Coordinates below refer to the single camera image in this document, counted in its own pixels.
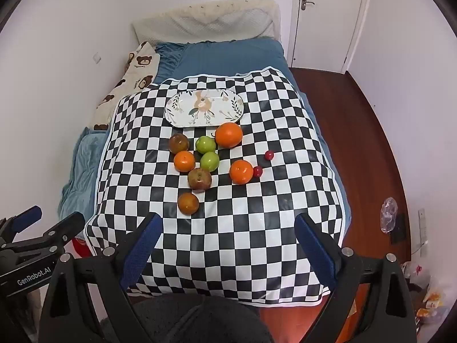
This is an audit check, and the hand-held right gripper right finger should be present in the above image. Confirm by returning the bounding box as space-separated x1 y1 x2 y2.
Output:
294 213 418 343

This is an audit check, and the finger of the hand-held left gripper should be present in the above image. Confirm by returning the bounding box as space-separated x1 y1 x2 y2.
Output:
0 205 43 245
0 212 86 258

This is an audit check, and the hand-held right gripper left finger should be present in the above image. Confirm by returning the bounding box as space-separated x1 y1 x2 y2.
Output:
39 212 164 343

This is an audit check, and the red yellow apple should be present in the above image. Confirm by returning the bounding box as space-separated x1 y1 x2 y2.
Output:
188 167 213 191

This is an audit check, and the small orange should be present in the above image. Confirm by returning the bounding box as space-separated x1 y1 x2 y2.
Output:
174 151 196 172
229 159 254 185

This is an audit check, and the green apple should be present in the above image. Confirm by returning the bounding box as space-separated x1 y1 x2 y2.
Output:
195 135 217 153
200 151 220 172

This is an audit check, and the large orange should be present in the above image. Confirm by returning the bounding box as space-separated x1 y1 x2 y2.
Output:
215 122 244 148

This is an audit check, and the oval floral plate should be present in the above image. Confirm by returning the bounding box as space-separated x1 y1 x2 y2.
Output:
164 89 245 128

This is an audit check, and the dark mottled orange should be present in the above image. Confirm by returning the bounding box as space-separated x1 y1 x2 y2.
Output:
177 192 200 216

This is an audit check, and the clear plastic bag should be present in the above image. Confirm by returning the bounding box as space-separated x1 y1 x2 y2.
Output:
380 197 398 235

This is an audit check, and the black white checkered cloth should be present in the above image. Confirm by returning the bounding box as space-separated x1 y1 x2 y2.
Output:
84 66 352 308

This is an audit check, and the dark fabric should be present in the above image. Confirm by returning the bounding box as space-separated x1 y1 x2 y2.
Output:
103 293 272 343

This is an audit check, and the white power strip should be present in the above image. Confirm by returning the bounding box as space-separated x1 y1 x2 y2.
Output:
418 208 428 258

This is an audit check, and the dark red apple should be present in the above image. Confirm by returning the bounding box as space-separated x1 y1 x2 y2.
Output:
169 133 190 154

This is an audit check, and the pile of packets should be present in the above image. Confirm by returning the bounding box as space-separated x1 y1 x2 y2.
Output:
402 262 452 333

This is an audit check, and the bear print pillow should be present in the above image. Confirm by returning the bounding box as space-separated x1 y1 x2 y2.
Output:
93 41 161 131

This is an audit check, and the blue bedsheet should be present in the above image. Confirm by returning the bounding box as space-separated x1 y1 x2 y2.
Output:
59 39 348 231

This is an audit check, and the white door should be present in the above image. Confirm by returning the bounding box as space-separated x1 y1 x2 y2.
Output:
293 0 369 69

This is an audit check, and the cream quilted pillow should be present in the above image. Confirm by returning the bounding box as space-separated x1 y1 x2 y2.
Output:
131 0 282 45

